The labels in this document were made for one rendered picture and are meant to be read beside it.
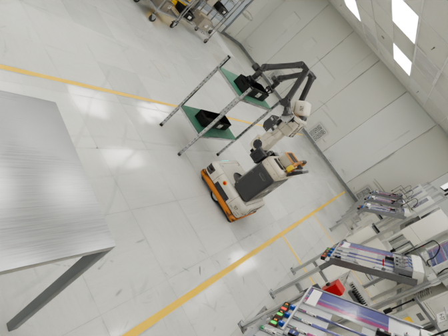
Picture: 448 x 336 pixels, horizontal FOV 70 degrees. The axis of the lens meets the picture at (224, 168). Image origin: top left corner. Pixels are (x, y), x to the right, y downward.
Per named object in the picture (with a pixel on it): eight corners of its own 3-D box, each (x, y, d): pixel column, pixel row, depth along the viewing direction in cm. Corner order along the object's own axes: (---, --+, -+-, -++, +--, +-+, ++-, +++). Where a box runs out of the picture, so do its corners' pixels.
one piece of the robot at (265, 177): (256, 203, 389) (313, 163, 356) (237, 210, 341) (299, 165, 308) (241, 181, 398) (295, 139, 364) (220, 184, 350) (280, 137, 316)
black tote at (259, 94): (242, 93, 333) (250, 86, 328) (233, 81, 337) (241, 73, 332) (262, 101, 383) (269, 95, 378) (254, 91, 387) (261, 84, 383)
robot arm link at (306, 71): (311, 66, 300) (314, 69, 309) (300, 59, 305) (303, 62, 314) (285, 107, 314) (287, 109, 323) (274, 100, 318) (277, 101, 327)
